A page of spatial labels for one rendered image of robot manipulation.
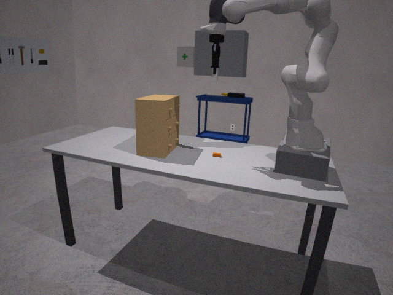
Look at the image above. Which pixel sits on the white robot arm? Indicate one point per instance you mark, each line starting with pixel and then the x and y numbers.
pixel 301 134

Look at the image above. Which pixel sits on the small tan wooden chest of drawers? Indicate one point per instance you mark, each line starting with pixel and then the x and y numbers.
pixel 150 125

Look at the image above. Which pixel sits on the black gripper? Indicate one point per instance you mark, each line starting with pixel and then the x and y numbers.
pixel 216 39

